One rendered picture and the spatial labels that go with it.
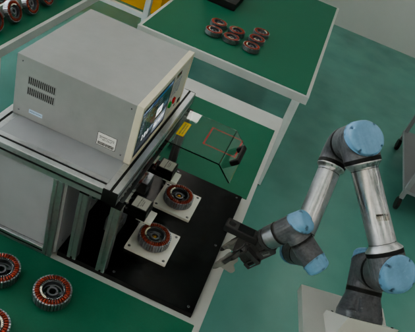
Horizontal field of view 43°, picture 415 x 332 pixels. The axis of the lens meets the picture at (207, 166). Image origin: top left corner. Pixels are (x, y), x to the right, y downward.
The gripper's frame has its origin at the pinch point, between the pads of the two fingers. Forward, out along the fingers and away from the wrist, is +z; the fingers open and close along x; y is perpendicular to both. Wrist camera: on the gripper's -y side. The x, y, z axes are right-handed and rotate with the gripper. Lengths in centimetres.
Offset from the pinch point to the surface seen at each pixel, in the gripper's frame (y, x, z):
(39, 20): -113, 113, 76
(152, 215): -23.7, 1.1, 9.4
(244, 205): 6.8, 42.1, 7.1
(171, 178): -25.3, 21.3, 8.9
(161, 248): -13.9, -3.7, 12.4
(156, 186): -24.0, 27.8, 22.4
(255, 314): 69, 58, 57
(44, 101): -73, -8, 1
